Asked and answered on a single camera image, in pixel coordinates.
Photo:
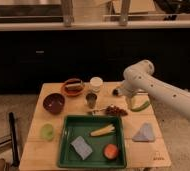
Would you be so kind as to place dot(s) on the green pepper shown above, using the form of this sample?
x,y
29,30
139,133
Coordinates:
x,y
141,107

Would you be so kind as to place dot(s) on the black pole at left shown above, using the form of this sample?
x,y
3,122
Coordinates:
x,y
15,153

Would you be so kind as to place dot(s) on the grey triangular cloth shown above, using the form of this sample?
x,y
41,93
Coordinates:
x,y
145,134

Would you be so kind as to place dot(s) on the metal spoon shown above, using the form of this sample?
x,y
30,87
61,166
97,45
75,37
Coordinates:
x,y
94,111

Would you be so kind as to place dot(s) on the white cup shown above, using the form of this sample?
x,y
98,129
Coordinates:
x,y
96,84

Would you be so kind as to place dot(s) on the green plastic tray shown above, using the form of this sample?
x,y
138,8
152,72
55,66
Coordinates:
x,y
81,126

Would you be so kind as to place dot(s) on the yellow corn cob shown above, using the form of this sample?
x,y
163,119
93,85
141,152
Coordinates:
x,y
103,131

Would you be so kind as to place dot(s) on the grey sponge block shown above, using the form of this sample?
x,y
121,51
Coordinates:
x,y
82,148

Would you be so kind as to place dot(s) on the orange round fruit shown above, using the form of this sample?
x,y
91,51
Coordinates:
x,y
111,151

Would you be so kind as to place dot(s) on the brown block on plate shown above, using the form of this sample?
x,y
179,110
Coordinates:
x,y
73,87

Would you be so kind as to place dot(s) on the dark red bowl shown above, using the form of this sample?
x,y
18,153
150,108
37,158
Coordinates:
x,y
54,103

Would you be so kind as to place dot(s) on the small green cup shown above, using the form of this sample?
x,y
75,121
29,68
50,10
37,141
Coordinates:
x,y
47,132

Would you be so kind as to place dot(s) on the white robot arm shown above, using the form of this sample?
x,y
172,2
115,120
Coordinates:
x,y
139,77

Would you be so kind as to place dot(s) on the bunch of red grapes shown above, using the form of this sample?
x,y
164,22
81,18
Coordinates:
x,y
115,111

